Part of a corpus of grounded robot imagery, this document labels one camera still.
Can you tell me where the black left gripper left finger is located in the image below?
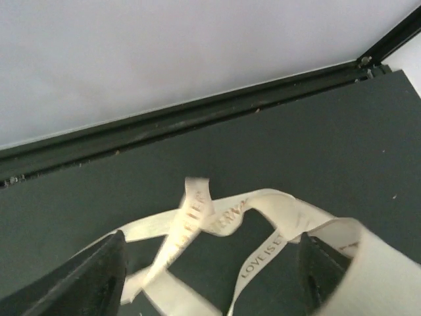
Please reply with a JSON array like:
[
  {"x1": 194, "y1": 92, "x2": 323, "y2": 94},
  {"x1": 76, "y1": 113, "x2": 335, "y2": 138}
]
[{"x1": 1, "y1": 230, "x2": 127, "y2": 316}]

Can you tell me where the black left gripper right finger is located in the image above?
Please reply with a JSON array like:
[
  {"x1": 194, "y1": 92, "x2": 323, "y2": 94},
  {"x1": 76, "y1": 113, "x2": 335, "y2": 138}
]
[{"x1": 298, "y1": 232, "x2": 351, "y2": 315}]

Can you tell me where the cream printed ribbon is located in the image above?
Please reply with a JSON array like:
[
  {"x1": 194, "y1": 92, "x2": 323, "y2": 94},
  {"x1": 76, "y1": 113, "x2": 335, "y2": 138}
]
[{"x1": 87, "y1": 178, "x2": 420, "y2": 315}]

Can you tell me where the black left table edge rail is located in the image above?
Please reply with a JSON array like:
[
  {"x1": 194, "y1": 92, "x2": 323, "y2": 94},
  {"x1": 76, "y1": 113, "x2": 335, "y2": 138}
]
[{"x1": 1, "y1": 62, "x2": 391, "y2": 188}]

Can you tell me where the black left frame post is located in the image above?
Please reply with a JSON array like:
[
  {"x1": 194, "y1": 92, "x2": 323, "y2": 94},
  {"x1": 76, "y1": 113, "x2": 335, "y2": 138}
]
[{"x1": 357, "y1": 6, "x2": 421, "y2": 68}]

